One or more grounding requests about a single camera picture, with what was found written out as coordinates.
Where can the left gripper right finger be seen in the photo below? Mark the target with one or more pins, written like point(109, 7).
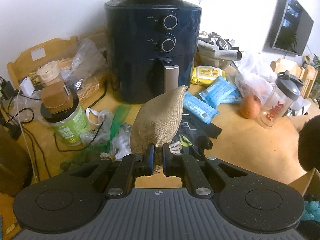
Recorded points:
point(186, 168)

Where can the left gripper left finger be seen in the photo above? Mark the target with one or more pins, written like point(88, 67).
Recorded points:
point(123, 173)

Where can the beige burlap pouch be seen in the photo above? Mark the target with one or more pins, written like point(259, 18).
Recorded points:
point(158, 120)

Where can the teal mesh bath loofah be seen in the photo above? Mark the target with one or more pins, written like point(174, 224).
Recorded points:
point(311, 211)

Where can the black sports gloves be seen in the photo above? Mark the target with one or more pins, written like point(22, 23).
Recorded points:
point(194, 136)

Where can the blue wet wipes pack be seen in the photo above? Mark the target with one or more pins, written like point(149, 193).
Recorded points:
point(200, 109)

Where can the green labelled jar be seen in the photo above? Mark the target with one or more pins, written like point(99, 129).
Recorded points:
point(68, 125)

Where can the red apple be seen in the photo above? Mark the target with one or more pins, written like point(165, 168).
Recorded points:
point(250, 106)

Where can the yellow wipes pack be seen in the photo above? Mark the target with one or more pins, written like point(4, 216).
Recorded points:
point(206, 75)

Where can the small brown wooden box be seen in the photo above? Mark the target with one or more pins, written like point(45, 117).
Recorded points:
point(57, 97)

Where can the white plastic bag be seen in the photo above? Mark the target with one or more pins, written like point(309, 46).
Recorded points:
point(254, 76)

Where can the silver metal tube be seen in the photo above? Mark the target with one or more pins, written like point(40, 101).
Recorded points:
point(229, 55)

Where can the dark blue air fryer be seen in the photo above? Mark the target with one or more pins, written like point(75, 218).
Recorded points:
point(151, 46)

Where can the clear shaker bottle grey lid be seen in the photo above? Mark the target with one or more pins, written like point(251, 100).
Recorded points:
point(285, 91)

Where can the beige lidded jar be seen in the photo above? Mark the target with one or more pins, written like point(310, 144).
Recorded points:
point(49, 74)

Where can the black power adapter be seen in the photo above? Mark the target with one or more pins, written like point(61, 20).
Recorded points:
point(7, 90)

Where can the wooden chair back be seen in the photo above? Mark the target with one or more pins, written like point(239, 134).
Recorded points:
point(50, 50)

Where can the wall mounted television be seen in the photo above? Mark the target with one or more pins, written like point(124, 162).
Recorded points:
point(290, 29)

